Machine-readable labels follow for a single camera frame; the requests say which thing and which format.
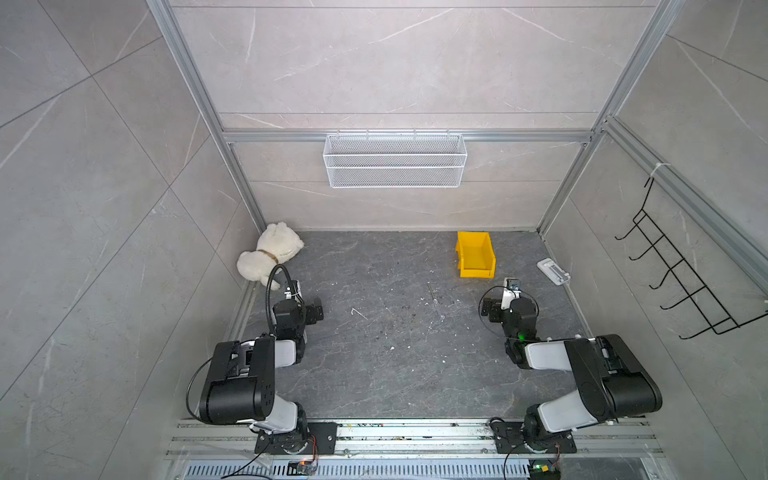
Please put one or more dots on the black wire hook rack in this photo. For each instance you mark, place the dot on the black wire hook rack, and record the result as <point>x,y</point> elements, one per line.
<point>680,271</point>

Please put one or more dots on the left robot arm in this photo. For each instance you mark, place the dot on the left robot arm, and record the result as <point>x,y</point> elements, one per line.
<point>240,385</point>

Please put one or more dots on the white wire mesh basket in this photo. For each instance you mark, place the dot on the white wire mesh basket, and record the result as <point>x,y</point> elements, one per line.
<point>370,161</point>

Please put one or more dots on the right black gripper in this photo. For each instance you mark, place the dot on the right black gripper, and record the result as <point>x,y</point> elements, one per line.
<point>491,307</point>

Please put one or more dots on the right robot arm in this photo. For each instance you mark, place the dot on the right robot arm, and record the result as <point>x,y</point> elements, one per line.
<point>610,382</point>

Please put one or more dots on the yellow plastic bin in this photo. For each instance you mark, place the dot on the yellow plastic bin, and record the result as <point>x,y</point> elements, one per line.
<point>476,257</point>

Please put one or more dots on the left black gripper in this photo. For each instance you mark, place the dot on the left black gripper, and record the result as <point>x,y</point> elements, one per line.
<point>312,309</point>

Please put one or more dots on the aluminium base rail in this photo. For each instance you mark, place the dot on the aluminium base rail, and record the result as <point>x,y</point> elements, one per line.
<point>415,449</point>

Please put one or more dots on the white plush teddy bear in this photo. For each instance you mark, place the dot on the white plush teddy bear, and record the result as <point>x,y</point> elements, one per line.
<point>277,245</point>

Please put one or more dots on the white plastic clip bracket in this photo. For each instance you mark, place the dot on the white plastic clip bracket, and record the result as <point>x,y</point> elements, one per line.
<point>553,271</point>

